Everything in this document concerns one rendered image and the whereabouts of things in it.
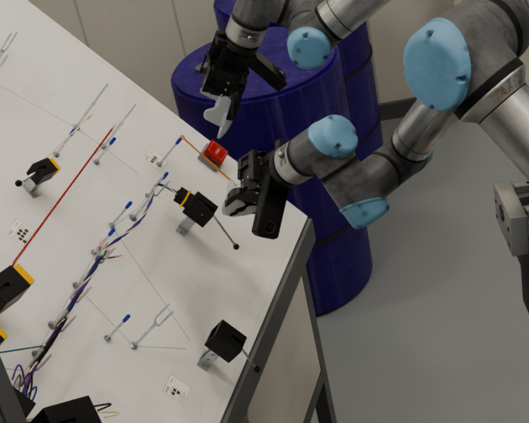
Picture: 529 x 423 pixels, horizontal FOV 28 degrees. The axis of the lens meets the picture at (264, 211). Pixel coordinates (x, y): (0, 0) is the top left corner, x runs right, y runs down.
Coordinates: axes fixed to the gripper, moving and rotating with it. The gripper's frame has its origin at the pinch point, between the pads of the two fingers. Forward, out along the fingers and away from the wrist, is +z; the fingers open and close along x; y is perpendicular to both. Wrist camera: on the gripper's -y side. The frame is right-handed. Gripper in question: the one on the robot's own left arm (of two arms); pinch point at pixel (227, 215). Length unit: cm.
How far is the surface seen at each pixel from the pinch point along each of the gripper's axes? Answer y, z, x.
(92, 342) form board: -23.5, 18.4, 17.9
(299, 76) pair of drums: 90, 70, -70
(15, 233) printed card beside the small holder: -3.2, 23.9, 32.8
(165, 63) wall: 165, 192, -89
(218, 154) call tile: 31.4, 31.5, -17.2
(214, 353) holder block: -22.7, 14.9, -6.5
